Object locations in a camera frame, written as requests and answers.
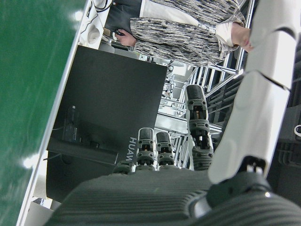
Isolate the black Huawei monitor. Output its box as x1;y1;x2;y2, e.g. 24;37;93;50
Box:
46;45;169;203

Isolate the white round cup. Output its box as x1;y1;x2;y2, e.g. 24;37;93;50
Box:
86;23;104;47

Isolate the person in patterned shirt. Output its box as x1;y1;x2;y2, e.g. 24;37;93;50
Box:
103;0;256;68

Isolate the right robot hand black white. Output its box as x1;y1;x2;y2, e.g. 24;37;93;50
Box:
44;0;301;226

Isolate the green conveyor belt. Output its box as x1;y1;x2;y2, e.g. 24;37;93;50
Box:
0;0;93;226

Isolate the aluminium profile rack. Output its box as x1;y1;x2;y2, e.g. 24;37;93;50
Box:
155;47;247;170

